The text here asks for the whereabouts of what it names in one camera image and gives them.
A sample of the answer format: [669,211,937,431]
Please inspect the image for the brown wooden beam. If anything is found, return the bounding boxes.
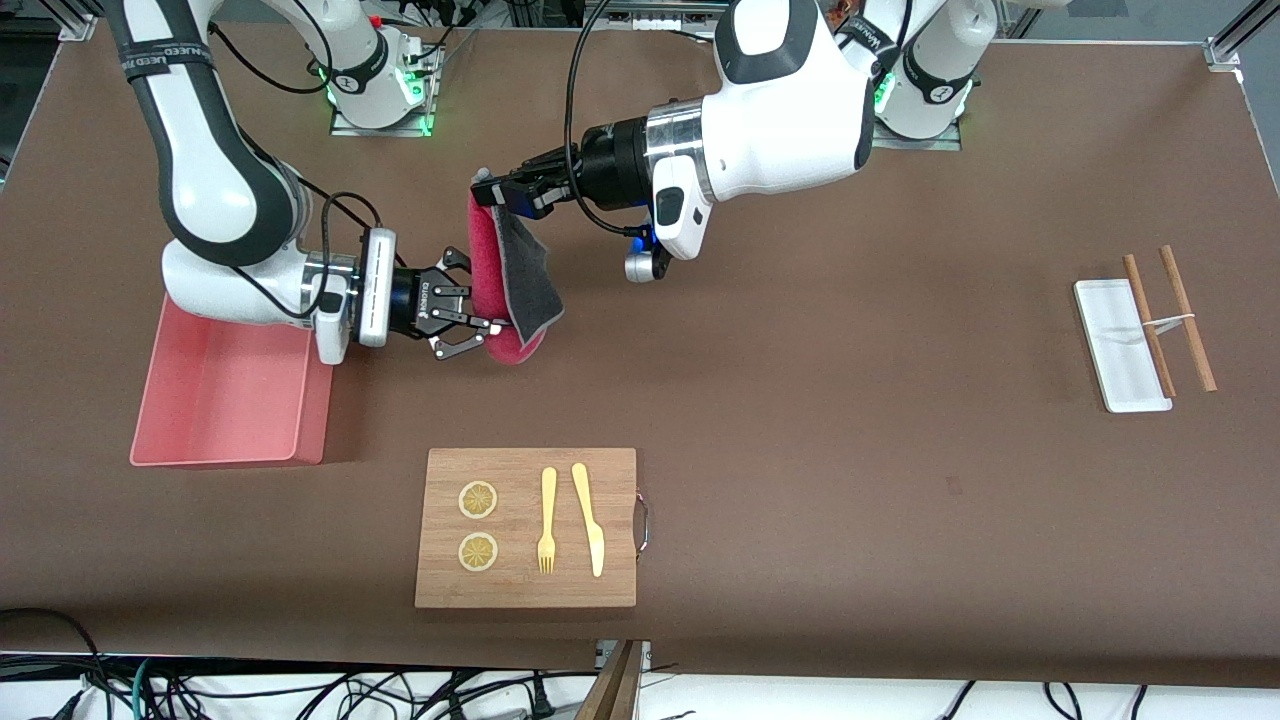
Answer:
[575,640,646,720]

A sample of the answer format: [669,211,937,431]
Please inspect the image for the pink plastic bin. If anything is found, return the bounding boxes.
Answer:
[130,292,342,468]

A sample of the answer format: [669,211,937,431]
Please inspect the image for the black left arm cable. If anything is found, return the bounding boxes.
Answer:
[565,0,656,237]

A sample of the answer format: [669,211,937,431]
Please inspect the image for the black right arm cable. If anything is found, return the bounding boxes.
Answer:
[205,0,386,323]

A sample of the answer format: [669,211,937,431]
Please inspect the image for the yellow plastic knife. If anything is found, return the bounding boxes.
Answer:
[571,462,606,579]

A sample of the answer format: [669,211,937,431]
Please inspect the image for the black looped floor cable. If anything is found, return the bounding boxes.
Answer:
[0,607,111,720]

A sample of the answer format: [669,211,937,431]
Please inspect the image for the grey power strip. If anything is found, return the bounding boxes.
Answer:
[585,0,723,31]

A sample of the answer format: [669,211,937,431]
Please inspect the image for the pink and grey cloth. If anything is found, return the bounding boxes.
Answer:
[468,168,564,366]

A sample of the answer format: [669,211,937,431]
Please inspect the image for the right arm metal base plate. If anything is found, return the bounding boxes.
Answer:
[330,38,444,138]

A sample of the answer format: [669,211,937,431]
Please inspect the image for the white rectangular tray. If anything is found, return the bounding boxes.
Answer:
[1074,279,1173,414]

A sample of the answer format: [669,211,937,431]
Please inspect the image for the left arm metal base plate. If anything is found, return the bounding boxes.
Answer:
[870,90,963,152]

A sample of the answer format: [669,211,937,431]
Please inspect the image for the yellow plastic fork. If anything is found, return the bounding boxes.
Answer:
[537,466,558,575]

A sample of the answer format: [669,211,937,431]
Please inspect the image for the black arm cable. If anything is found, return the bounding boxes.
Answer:
[205,0,386,323]
[565,0,656,237]

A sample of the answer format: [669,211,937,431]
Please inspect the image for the wooden cutting board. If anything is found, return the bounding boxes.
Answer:
[414,447,638,610]

